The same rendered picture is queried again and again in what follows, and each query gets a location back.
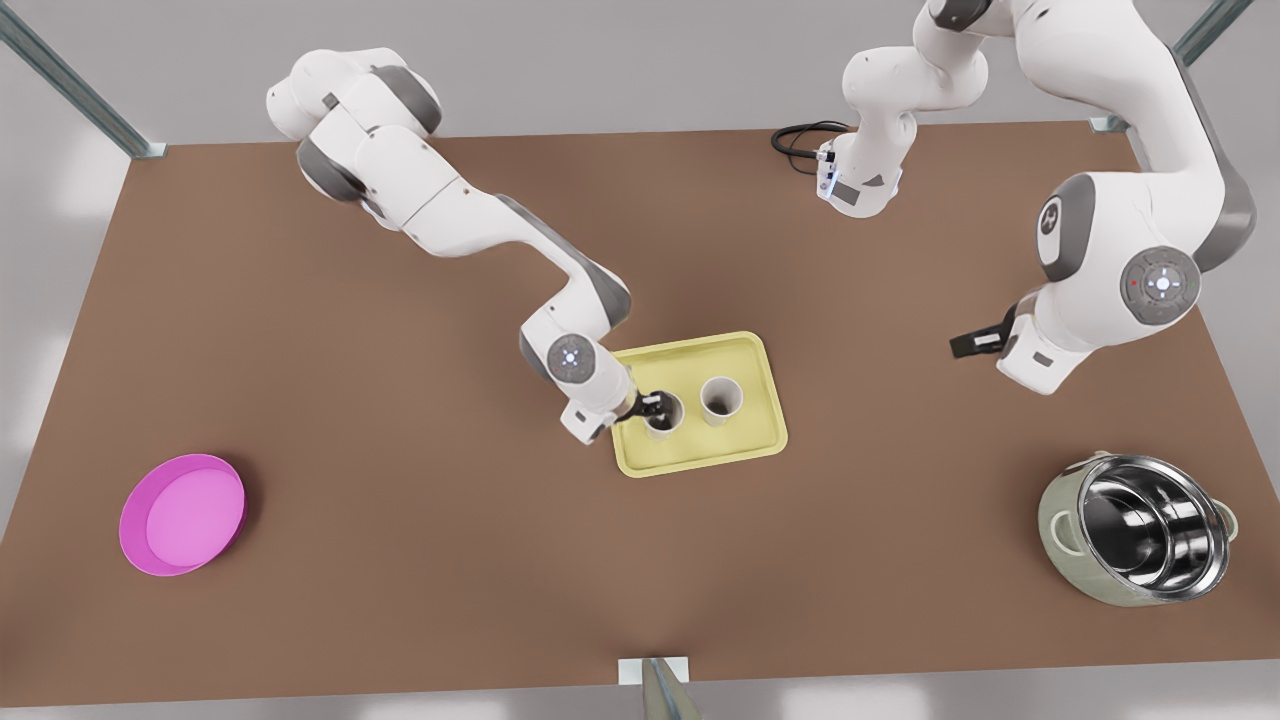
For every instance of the steel pot with green shell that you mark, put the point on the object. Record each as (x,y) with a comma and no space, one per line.
(1140,530)

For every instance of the silver frame post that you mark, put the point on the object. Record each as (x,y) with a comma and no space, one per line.
(70,85)
(662,690)
(1200,30)

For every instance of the pink round bowl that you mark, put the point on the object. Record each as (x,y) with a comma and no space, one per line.
(185,515)

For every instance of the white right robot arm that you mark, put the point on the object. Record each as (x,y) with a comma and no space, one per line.
(440,205)

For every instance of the white IKEA cup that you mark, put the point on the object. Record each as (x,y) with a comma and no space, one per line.
(720,400)
(664,424)

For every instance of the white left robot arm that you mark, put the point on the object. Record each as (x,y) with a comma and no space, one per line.
(1130,215)

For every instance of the yellow rectangular tray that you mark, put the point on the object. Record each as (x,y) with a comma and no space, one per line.
(740,450)

